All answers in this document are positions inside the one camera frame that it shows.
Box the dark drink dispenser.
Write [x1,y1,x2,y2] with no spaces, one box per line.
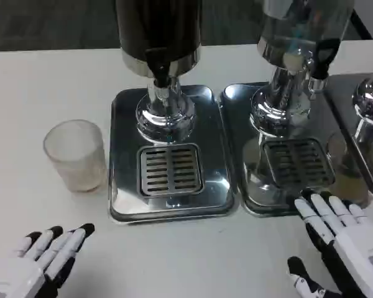
[114,0,203,147]

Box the steel drip tray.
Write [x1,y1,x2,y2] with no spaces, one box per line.
[220,82,371,217]
[325,73,373,202]
[108,85,240,224]

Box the chrome dispenser base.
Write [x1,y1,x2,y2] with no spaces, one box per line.
[350,70,373,147]

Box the black frame bar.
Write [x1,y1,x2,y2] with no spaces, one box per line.
[349,0,373,41]

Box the clear ribbed glass cup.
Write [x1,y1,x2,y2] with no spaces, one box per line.
[42,119,107,193]

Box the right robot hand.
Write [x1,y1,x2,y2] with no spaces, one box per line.
[287,188,373,298]

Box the black dispenser tap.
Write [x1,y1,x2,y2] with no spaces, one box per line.
[144,48,172,105]
[309,38,339,93]

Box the clear drink dispenser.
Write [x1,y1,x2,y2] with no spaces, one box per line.
[247,0,355,137]

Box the steel drip grid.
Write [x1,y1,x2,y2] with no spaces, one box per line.
[260,137,336,189]
[136,143,205,198]

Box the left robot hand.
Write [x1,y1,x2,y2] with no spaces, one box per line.
[0,222,96,298]

